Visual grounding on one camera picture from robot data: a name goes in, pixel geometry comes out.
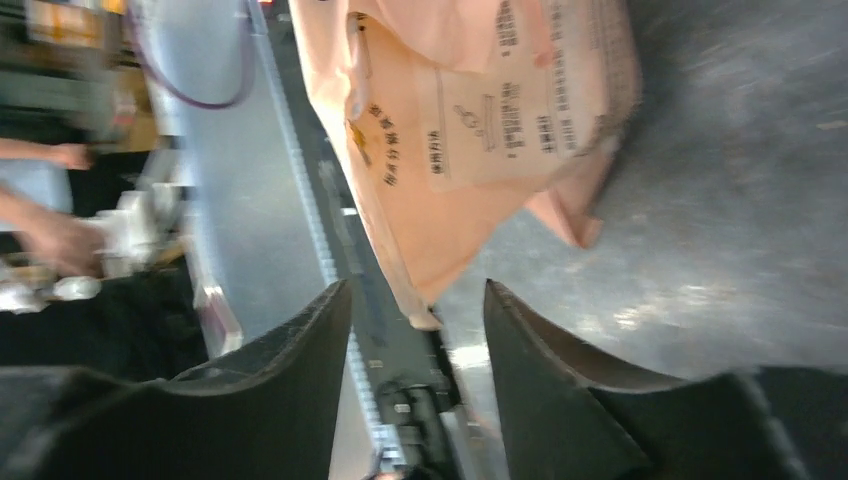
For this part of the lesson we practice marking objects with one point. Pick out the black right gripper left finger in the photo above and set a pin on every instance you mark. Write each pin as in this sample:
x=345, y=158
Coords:
x=265, y=411

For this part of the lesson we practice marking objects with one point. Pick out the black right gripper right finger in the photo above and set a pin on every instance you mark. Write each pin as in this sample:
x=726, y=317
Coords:
x=558, y=424

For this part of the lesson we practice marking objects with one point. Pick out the pink cat litter bag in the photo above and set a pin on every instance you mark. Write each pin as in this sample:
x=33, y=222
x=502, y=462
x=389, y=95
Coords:
x=449, y=116

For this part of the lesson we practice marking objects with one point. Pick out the person's bare forearm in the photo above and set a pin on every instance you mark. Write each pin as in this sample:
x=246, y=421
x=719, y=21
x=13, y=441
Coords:
x=66, y=244

